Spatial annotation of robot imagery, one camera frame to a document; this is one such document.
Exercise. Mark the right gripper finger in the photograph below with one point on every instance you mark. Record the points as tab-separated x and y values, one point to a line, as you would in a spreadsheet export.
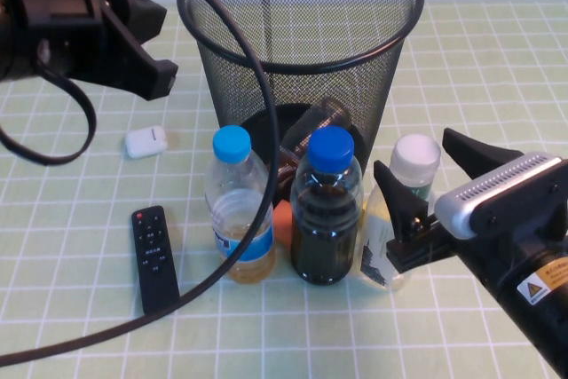
475	157
401	206

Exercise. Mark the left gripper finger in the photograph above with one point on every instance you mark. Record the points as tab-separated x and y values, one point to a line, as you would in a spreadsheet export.
139	15
128	68

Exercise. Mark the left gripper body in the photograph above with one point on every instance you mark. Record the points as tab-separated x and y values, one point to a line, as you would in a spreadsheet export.
57	6

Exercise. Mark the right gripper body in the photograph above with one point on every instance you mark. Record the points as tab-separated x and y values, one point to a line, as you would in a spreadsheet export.
426	248

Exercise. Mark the white-capped bottle green label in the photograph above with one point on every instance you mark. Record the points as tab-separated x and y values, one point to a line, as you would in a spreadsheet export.
417	157

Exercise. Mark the small bottle red-striped label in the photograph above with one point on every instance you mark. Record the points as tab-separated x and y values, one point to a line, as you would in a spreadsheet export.
319	117

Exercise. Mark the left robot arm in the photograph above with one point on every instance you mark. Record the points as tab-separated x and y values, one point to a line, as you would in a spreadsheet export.
9	41

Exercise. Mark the black mesh wastebasket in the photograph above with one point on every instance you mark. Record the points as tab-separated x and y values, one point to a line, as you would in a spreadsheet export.
337	81

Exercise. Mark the white earbuds case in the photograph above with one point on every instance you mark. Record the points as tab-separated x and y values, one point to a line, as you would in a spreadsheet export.
144	143

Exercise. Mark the dark-blue-capped bottle dark liquid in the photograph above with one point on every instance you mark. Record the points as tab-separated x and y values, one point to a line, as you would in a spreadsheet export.
326	241

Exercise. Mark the green checked tablecloth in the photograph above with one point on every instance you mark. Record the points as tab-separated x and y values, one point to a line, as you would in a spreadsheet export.
488	64

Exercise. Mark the orange cube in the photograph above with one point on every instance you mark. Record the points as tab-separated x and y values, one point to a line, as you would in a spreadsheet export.
284	223

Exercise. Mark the light-blue-capped bottle yellow liquid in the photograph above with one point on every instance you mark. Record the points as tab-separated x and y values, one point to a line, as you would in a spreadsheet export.
231	201

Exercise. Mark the black remote control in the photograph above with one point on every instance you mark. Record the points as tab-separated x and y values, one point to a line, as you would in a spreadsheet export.
155	259

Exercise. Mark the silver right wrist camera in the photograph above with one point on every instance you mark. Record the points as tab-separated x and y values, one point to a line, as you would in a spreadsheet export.
488	183

